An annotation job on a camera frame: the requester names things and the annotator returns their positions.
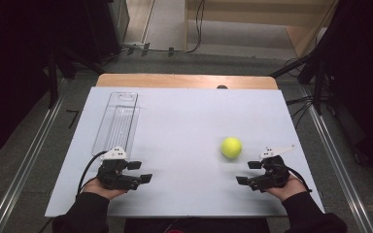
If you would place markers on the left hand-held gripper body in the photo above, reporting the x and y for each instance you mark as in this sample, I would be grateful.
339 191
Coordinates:
113 176

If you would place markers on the person's left hand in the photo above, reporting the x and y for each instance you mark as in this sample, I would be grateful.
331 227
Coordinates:
102 191

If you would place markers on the wooden table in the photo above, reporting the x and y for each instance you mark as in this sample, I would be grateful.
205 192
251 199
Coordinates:
175 81

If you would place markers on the black tripod stand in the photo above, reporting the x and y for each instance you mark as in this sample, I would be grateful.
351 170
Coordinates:
53 77
317 81

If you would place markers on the white board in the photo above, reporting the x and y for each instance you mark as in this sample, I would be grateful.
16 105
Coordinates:
181 129

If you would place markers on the wooden shelf unit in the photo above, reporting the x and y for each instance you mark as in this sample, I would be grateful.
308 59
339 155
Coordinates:
259 19

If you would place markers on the clear plastic tray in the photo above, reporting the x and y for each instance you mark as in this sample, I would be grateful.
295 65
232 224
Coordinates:
118 124

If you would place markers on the yellow tennis ball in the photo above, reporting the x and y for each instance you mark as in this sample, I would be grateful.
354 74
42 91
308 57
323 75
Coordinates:
231 147

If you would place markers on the metal floor rail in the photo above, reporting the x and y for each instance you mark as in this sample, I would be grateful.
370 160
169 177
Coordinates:
29 161
336 168

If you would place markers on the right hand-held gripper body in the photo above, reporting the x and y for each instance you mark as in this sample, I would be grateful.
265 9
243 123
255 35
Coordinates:
272 176

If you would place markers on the person's right hand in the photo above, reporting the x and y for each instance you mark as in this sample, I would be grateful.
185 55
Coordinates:
288 191

